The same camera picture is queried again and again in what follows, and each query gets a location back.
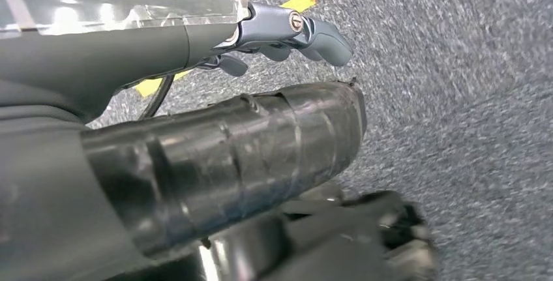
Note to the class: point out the dark robot foot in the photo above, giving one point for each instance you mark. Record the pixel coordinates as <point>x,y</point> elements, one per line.
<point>337,240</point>

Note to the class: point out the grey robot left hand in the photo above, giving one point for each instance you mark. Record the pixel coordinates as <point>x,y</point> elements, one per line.
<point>129,192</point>

